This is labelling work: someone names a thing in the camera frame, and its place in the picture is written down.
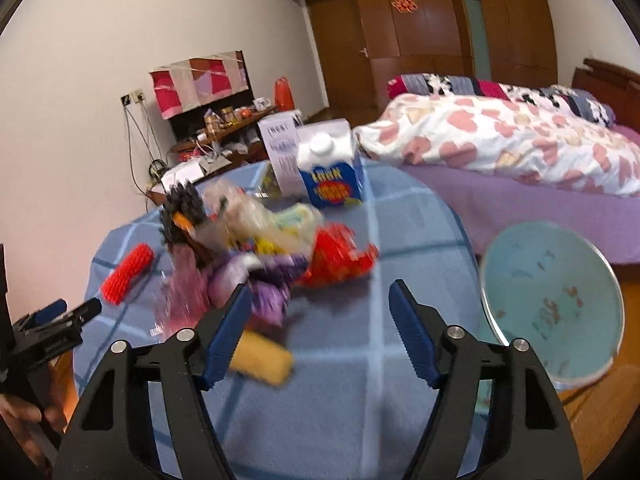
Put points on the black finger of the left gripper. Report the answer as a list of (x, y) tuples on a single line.
[(84, 313)]

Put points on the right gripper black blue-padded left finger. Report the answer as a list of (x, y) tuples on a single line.
[(111, 433)]

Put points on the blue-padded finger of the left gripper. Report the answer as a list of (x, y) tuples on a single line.
[(45, 315)]

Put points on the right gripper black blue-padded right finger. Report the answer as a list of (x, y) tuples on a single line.
[(527, 433)]

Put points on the red foam mesh sleeve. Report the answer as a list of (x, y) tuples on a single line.
[(116, 287)]

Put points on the clear yellow plastic bag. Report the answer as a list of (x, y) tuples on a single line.
[(240, 216)]

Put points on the purple snack wrapper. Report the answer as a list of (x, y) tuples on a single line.
[(269, 278)]

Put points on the red snack wrapper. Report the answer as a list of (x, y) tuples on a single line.
[(336, 258)]

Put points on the light blue trash bin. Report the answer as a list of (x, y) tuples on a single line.
[(555, 289)]

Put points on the person's left hand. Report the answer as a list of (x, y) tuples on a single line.
[(19, 415)]

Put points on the pink clear plastic wrapper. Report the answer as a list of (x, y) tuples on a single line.
[(183, 294)]

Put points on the blue plaid tablecloth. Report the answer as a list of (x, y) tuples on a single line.
[(353, 407)]

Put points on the cluttered wooden tv stand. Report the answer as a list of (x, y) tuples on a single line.
[(208, 144)]

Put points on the purple bed sheet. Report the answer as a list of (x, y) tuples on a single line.
[(488, 205)]

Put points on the cloth-covered television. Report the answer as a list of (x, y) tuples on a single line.
[(186, 85)]

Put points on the white printed paper carton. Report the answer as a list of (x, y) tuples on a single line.
[(280, 137)]

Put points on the blue white milk carton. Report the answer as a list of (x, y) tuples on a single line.
[(329, 163)]

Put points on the red plastic bag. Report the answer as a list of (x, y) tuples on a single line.
[(283, 96)]

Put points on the pink heart pattern duvet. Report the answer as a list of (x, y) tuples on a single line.
[(499, 138)]

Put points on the wooden bed headboard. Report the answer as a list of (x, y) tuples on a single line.
[(613, 85)]

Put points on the brown wooden door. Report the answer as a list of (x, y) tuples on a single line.
[(344, 61)]

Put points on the brown wooden wardrobe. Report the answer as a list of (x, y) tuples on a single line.
[(437, 38)]

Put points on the red double happiness decoration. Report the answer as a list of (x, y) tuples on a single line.
[(405, 6)]

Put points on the wall power outlet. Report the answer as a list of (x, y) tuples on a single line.
[(133, 97)]

